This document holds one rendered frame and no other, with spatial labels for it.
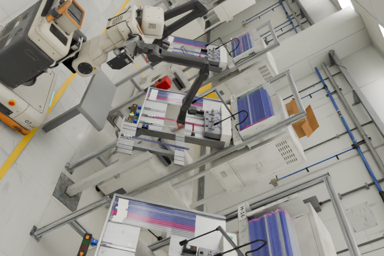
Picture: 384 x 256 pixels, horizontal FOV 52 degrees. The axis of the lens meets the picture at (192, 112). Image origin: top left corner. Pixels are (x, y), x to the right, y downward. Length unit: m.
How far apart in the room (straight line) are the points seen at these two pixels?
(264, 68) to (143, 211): 2.50
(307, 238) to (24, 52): 2.04
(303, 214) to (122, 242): 1.04
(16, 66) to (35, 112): 0.40
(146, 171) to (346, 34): 4.04
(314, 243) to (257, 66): 2.50
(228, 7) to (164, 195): 4.76
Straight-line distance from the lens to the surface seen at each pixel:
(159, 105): 3.45
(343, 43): 6.40
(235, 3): 7.52
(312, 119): 3.65
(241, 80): 4.46
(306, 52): 6.32
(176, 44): 4.79
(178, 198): 3.50
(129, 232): 2.34
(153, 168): 3.32
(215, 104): 3.63
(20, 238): 2.90
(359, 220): 4.09
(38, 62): 2.74
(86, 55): 2.85
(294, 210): 2.41
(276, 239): 2.19
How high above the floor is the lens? 2.09
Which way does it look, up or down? 18 degrees down
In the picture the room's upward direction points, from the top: 63 degrees clockwise
